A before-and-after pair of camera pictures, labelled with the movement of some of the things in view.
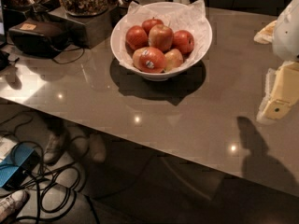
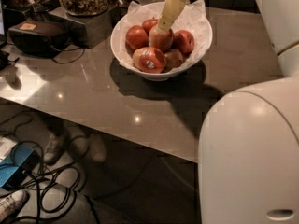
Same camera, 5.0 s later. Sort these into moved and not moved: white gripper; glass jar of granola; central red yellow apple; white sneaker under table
Moved: white gripper
Not moved: glass jar of granola; white sneaker under table; central red yellow apple
